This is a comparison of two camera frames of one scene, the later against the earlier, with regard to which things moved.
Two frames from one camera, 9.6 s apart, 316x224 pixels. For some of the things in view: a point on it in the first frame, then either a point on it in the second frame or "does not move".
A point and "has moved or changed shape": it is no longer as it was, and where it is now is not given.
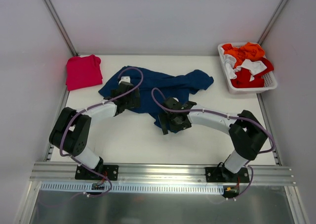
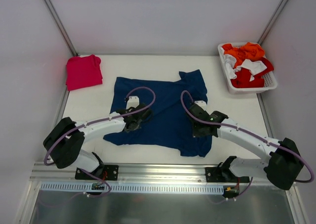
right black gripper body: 167,121 to 196,112
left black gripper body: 133,98 to 142,114
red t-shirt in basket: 243,76 does not move
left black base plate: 111,171 does not move
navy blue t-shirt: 155,87 has moved or changed shape
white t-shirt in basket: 252,67 does not move
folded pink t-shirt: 83,72 does not move
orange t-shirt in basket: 251,51 does not move
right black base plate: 222,175 does not move
